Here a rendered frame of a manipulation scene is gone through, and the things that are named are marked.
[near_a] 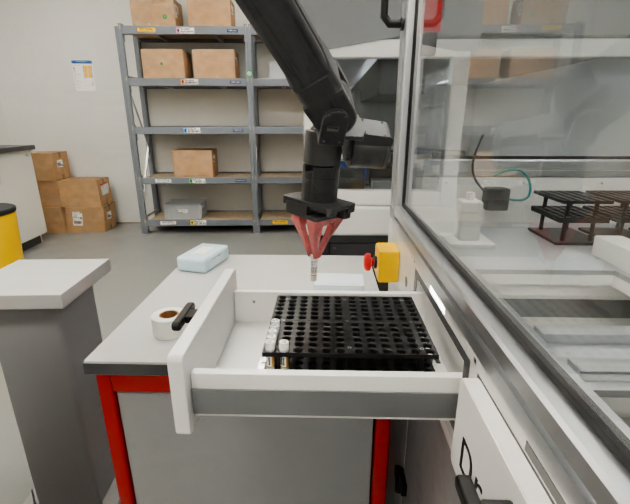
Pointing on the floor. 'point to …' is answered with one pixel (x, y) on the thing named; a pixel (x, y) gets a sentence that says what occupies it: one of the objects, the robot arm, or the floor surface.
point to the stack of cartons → (72, 196)
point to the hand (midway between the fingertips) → (314, 252)
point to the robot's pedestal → (53, 374)
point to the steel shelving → (203, 126)
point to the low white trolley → (336, 469)
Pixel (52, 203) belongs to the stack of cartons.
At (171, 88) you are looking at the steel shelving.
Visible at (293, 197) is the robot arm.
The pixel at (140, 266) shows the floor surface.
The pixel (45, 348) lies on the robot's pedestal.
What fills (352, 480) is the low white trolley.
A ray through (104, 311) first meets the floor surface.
